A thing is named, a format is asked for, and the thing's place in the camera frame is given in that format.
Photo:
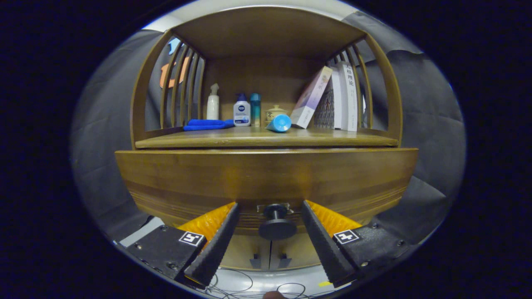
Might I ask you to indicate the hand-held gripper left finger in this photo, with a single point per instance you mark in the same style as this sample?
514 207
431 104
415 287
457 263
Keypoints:
220 245

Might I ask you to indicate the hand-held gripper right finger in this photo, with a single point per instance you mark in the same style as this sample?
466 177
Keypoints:
324 245

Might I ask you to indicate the wooden drawer with black knob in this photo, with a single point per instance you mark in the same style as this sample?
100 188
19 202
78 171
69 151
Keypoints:
266 178

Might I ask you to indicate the blue squeeze tube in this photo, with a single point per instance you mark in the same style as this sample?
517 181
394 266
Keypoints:
280 123

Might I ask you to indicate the wooden cabinet door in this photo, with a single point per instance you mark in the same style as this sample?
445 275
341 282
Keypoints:
245 253
301 253

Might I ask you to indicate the wooden countertop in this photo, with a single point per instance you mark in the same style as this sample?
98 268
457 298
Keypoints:
324 139

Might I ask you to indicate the wooden cabinet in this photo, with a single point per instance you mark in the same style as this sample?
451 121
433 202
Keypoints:
266 33

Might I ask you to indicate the yellow floor tape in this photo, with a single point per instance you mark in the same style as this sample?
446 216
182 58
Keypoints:
325 284

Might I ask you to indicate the blue folded cloth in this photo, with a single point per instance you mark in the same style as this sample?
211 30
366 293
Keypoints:
205 124

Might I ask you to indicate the white bottle with blue cap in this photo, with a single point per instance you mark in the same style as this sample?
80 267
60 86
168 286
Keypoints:
242 114

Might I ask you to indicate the dark patterned book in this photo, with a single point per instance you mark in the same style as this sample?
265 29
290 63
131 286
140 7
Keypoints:
326 110

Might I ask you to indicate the white pump bottle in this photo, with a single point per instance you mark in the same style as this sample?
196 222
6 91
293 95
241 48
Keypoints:
213 108

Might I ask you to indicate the slim teal bottle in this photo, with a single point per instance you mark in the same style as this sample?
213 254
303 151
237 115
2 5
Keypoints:
255 110

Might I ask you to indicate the beige lidded ceramic cup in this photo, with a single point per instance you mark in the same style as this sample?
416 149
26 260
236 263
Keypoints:
275 111

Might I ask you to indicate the white book with black lettering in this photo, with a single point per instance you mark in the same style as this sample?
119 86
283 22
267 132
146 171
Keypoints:
350 104

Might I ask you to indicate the plain white book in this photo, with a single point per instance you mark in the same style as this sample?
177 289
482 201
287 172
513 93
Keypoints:
337 99

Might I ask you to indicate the purple and white book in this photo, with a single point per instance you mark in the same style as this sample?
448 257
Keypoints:
311 97

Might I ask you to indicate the black backdrop cloth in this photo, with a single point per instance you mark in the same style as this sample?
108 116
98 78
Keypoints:
415 124

